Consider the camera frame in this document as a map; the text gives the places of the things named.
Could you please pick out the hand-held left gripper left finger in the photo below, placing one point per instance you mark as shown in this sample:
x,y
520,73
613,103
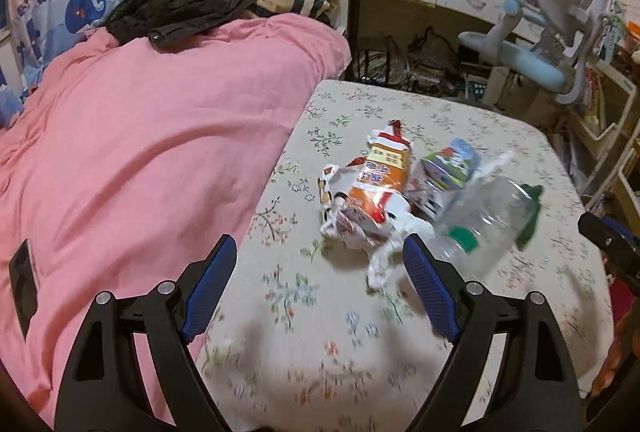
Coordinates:
x,y
210,282

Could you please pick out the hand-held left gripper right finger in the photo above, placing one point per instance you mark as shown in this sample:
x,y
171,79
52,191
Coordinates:
x,y
425,273

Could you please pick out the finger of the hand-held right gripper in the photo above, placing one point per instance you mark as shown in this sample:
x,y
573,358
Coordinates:
x,y
600,232

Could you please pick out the orange snack packet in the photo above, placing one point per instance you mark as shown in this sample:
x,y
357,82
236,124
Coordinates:
x,y
380,172

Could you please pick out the clear plastic bottle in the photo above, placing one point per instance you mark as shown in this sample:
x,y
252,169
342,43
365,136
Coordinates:
x,y
490,212

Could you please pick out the blue green milk carton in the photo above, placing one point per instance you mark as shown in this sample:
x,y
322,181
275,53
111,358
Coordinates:
x,y
445,167

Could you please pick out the white bookshelf with books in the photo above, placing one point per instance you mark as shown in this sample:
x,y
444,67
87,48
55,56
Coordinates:
x,y
600,112

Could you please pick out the pink blanket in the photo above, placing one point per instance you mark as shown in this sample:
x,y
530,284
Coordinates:
x,y
150,162

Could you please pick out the grey blue desk chair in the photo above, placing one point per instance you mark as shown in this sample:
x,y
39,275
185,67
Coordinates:
x,y
530,57

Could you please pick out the black jacket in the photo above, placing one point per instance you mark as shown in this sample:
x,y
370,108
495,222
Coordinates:
x,y
180,10

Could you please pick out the striped beige pillow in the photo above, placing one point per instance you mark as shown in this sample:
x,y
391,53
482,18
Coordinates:
x,y
295,2

